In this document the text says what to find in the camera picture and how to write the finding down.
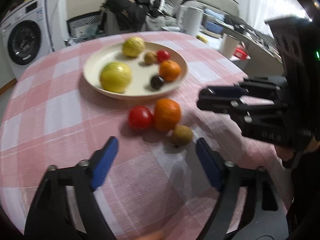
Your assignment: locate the large yellow guava front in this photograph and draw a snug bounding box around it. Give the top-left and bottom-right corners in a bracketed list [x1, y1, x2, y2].
[99, 61, 132, 93]

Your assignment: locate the red box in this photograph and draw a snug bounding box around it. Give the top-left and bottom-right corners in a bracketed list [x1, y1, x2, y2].
[233, 47, 248, 61]

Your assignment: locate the black mesh chair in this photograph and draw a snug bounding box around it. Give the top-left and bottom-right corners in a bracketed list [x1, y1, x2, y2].
[67, 11, 105, 42]

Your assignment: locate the red cherry tomato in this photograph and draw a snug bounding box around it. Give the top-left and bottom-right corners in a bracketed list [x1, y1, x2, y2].
[128, 106, 154, 131]
[156, 50, 170, 63]

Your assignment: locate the brown longan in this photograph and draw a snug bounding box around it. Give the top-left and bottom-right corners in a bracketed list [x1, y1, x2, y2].
[144, 51, 157, 64]
[170, 125, 193, 147]

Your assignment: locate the pink checkered tablecloth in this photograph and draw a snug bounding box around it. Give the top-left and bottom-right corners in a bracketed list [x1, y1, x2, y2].
[1, 32, 292, 239]

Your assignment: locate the white side table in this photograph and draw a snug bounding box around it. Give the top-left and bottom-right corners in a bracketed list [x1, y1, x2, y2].
[195, 29, 250, 61]

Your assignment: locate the white washing machine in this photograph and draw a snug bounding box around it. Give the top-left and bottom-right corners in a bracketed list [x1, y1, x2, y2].
[1, 0, 53, 79]

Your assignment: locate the brown longan in plate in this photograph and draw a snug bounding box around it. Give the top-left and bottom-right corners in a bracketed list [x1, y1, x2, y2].
[144, 51, 157, 64]

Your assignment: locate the yellow guava back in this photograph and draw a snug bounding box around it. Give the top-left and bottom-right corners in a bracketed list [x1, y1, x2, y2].
[122, 36, 145, 57]

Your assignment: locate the black clothes pile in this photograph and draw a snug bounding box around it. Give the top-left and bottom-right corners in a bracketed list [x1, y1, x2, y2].
[103, 0, 165, 31]

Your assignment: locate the blue bowl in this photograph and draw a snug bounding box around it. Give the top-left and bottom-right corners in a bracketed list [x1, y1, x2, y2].
[204, 21, 223, 34]

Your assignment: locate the cream ceramic plate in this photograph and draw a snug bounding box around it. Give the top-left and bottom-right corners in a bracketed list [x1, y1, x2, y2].
[82, 42, 189, 100]

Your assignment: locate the white electric kettle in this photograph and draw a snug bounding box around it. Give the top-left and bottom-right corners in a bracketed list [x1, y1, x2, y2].
[177, 5, 204, 36]

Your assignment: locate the person's right hand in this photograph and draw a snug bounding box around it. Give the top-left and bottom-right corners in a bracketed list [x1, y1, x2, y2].
[274, 138, 319, 161]

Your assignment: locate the white paper cup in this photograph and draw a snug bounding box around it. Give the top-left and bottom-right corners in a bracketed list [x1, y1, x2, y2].
[219, 34, 240, 59]

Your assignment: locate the yellow fruit on side table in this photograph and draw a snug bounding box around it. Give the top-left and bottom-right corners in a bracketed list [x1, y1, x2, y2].
[196, 35, 208, 43]

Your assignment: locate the orange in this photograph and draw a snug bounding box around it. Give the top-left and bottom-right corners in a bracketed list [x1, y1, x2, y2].
[159, 60, 181, 82]
[154, 98, 181, 132]

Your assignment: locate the dark plum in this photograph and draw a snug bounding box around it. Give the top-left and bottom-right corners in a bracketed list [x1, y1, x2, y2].
[150, 75, 164, 89]

